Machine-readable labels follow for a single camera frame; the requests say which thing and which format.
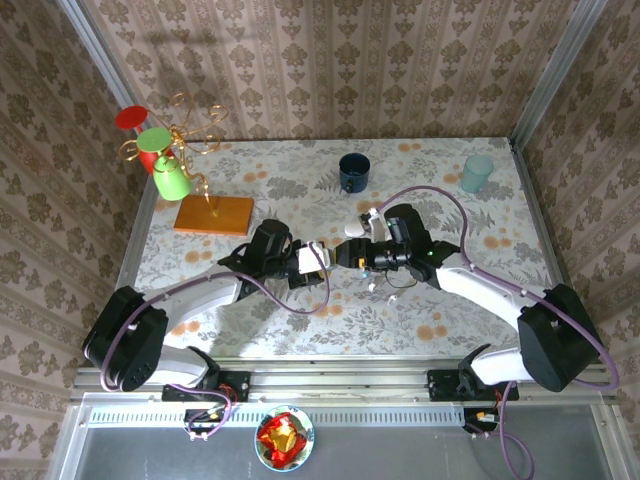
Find gold wire stand wooden base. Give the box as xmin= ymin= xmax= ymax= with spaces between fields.
xmin=118 ymin=92 xmax=256 ymax=237

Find red gold foil candies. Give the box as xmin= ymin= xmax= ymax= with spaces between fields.
xmin=258 ymin=413 xmax=307 ymax=459

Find slotted grey cable duct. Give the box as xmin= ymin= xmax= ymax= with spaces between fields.
xmin=87 ymin=405 xmax=469 ymax=429

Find white blue rimmed bowl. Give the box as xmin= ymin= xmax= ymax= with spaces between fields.
xmin=254 ymin=404 xmax=316 ymax=472

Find aluminium frame post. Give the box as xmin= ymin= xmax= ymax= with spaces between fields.
xmin=56 ymin=0 xmax=154 ymax=181
xmin=507 ymin=0 xmax=610 ymax=149

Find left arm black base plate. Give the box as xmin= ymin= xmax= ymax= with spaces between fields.
xmin=160 ymin=369 xmax=251 ymax=404

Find red plastic cup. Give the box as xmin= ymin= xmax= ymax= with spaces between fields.
xmin=115 ymin=105 xmax=177 ymax=176

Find aluminium mounting rail frame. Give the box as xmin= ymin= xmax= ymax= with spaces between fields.
xmin=69 ymin=355 xmax=619 ymax=404

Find black connector box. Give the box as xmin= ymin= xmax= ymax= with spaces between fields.
xmin=462 ymin=407 xmax=501 ymax=435
xmin=183 ymin=407 xmax=232 ymax=435

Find dark blue cup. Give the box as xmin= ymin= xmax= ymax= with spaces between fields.
xmin=338 ymin=152 xmax=372 ymax=194

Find aluminium table side rail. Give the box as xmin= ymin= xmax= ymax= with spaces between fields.
xmin=509 ymin=139 xmax=599 ymax=364
xmin=93 ymin=172 xmax=160 ymax=369

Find floral patterned tablecloth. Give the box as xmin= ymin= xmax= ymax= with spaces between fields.
xmin=119 ymin=137 xmax=577 ymax=360

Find green plastic cup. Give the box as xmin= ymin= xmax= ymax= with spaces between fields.
xmin=137 ymin=127 xmax=194 ymax=202

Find light blue translucent cup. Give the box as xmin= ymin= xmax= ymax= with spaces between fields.
xmin=459 ymin=153 xmax=496 ymax=195

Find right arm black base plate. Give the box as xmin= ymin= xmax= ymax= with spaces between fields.
xmin=427 ymin=368 xmax=520 ymax=402

